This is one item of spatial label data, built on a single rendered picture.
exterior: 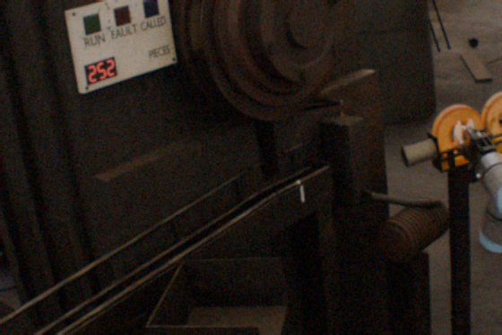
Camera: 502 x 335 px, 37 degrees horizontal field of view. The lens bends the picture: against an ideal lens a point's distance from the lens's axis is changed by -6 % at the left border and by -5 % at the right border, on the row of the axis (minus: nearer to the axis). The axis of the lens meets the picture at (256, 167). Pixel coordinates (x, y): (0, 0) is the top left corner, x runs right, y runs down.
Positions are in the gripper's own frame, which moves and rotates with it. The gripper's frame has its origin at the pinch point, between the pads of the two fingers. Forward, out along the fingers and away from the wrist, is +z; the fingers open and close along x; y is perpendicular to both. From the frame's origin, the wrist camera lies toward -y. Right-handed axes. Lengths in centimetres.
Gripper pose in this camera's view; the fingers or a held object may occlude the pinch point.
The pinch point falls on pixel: (459, 130)
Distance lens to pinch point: 222.1
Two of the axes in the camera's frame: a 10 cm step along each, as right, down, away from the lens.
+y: -0.8, -7.9, -6.1
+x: -9.8, 1.8, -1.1
